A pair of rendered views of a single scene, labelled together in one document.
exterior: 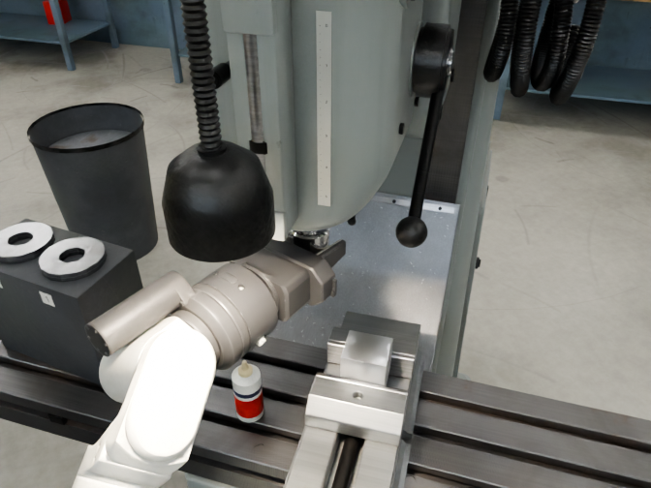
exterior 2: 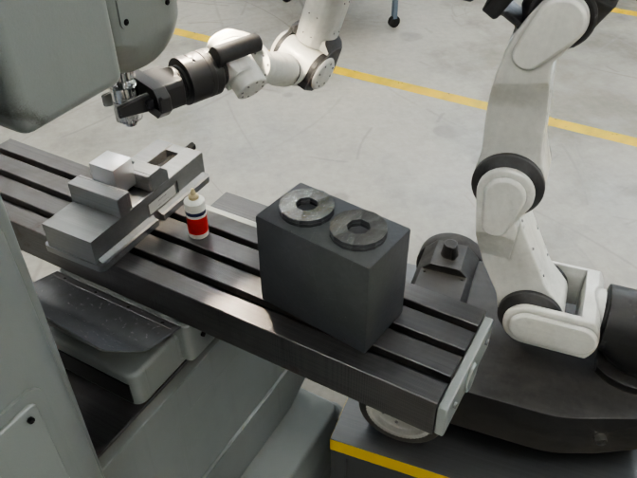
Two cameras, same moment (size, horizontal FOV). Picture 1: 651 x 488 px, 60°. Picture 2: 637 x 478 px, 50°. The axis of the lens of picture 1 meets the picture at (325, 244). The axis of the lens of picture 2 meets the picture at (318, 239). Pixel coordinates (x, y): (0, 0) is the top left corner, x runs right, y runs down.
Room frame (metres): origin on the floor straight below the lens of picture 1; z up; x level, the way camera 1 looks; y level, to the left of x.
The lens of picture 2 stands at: (1.50, 0.58, 1.79)
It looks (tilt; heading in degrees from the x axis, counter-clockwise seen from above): 39 degrees down; 193
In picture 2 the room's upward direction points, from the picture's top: straight up
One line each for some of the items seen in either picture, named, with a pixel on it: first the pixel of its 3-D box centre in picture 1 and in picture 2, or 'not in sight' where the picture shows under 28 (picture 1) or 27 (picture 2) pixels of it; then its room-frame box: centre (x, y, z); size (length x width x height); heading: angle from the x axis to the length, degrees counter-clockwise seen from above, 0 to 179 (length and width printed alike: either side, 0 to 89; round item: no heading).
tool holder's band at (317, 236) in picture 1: (309, 229); (122, 85); (0.54, 0.02, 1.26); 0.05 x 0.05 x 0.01
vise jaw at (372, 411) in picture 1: (356, 408); (134, 170); (0.46, -0.04, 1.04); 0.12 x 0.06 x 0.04; 75
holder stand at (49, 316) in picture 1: (64, 297); (332, 263); (0.66, 0.41, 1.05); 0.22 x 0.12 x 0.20; 66
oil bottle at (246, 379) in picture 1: (247, 387); (195, 211); (0.52, 0.11, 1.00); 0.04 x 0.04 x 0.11
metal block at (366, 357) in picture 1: (366, 363); (113, 173); (0.52, -0.06, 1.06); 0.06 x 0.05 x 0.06; 75
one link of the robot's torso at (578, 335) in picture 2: not in sight; (554, 304); (0.29, 0.86, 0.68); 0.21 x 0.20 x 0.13; 82
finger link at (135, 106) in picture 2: not in sight; (136, 107); (0.56, 0.04, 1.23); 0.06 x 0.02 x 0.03; 143
